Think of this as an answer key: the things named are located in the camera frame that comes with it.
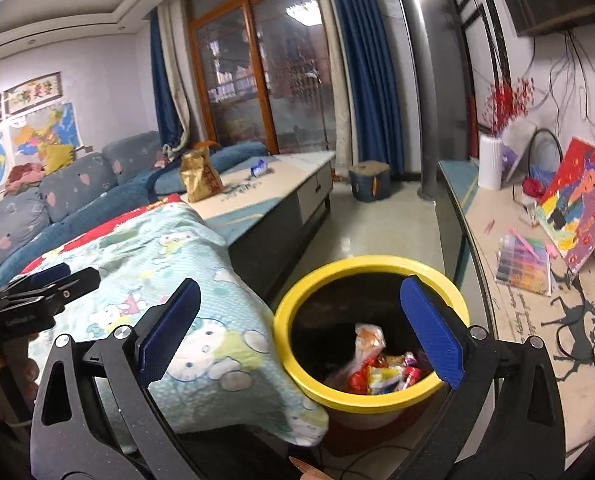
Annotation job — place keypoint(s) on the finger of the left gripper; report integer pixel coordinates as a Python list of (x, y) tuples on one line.
[(40, 280)]

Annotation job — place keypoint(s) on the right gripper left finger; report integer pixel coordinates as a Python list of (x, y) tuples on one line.
[(72, 437)]

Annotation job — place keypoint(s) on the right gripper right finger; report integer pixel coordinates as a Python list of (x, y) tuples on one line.
[(503, 417)]

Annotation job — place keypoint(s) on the red cylindrical can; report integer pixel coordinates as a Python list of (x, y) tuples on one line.
[(410, 377)]

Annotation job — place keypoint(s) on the purple candy wrapper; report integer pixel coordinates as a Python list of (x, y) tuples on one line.
[(409, 360)]

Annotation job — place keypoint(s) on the yellow white snack bag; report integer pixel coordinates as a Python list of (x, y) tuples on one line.
[(381, 380)]

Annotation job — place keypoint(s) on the red plastic bag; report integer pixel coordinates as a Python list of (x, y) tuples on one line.
[(357, 383)]

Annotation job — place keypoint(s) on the white orange plastic bag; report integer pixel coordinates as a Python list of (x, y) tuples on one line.
[(369, 344)]

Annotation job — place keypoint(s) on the yellow rimmed trash bin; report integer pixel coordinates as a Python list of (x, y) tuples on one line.
[(344, 335)]

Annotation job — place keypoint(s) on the right hand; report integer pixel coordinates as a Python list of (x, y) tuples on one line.
[(309, 472)]

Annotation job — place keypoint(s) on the blue sectional sofa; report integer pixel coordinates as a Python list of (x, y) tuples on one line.
[(83, 195)]

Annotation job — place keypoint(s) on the pink folded clothes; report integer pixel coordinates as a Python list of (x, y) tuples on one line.
[(23, 177)]

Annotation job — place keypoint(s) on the red floral blanket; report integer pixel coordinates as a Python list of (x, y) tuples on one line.
[(101, 230)]

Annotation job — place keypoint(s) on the yellow cushion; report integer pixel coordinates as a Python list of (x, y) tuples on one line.
[(57, 157)]

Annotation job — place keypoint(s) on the tv console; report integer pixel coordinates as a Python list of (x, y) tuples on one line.
[(472, 226)]

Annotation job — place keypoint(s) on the hello kitty blanket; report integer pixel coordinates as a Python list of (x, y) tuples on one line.
[(211, 362)]

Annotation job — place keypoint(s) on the china map poster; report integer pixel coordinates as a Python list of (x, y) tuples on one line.
[(50, 125)]

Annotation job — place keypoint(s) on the colour swatch pad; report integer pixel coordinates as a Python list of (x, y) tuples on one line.
[(524, 263)]

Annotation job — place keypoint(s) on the gold paper bag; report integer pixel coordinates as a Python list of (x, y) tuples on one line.
[(199, 176)]

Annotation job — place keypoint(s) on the framed calligraphy right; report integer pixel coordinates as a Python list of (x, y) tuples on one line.
[(33, 93)]

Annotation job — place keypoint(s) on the left blue curtain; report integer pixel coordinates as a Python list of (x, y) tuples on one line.
[(168, 121)]

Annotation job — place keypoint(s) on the blue curtain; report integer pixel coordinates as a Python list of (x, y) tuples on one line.
[(374, 87), (168, 121)]

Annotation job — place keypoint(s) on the coffee table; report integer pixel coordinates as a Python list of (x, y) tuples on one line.
[(268, 221)]

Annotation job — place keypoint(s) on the colourful painting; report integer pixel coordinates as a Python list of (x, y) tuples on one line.
[(567, 209)]

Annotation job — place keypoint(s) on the blue white wrapper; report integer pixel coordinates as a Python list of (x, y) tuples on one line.
[(259, 169)]

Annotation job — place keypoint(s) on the white vase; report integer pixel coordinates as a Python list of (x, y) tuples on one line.
[(490, 162)]

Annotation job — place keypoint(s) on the small dark storage box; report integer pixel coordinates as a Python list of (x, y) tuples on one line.
[(371, 181)]

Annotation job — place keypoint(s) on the wooden glass sliding door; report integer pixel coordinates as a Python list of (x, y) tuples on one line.
[(262, 69)]

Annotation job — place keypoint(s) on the red berry branches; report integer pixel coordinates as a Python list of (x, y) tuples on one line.
[(507, 101)]

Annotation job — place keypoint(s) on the right blue curtain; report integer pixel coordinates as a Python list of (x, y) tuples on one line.
[(374, 87)]

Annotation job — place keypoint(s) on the silver tower air conditioner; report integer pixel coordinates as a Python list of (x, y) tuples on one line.
[(438, 55)]

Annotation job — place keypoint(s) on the round black wire frame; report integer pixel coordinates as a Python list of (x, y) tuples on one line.
[(544, 155)]

